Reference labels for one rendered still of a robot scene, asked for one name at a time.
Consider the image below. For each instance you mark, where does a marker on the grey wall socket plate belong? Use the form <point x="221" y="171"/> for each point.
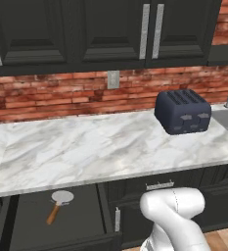
<point x="113" y="79"/>

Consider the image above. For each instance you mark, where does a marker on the black drawer front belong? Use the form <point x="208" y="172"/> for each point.
<point x="158" y="189"/>

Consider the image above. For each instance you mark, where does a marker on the open black drawer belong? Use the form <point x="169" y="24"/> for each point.
<point x="55" y="218"/>

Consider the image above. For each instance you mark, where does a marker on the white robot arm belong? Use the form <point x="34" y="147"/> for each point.
<point x="175" y="215"/>

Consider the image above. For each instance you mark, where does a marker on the black cupboard door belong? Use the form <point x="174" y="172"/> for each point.
<point x="130" y="225"/>
<point x="114" y="31"/>
<point x="184" y="29"/>
<point x="220" y="196"/>
<point x="29" y="32"/>

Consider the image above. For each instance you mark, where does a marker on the black extractor hood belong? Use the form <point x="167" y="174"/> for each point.
<point x="223" y="55"/>

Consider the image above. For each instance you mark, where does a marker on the black upper cupboard door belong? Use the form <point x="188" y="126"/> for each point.
<point x="184" y="29"/>
<point x="114" y="31"/>
<point x="29" y="32"/>

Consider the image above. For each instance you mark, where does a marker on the black lower cupboard door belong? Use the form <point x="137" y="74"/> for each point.
<point x="220" y="196"/>
<point x="130" y="225"/>

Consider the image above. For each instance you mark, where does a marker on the dark blue toaster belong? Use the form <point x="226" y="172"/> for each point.
<point x="182" y="112"/>

